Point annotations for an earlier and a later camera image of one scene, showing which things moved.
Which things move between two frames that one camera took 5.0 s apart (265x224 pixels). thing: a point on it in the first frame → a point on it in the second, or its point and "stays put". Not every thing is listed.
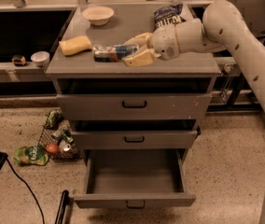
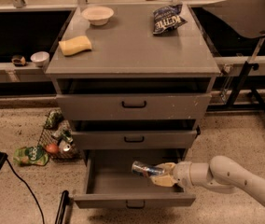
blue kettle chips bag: x=170 y=15 stays put
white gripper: x=163 y=43 → x=182 y=173
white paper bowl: x=98 y=15 stays put
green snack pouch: x=31 y=155 stays put
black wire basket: x=57 y=137 stays put
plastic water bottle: x=113 y=53 → x=146 y=171
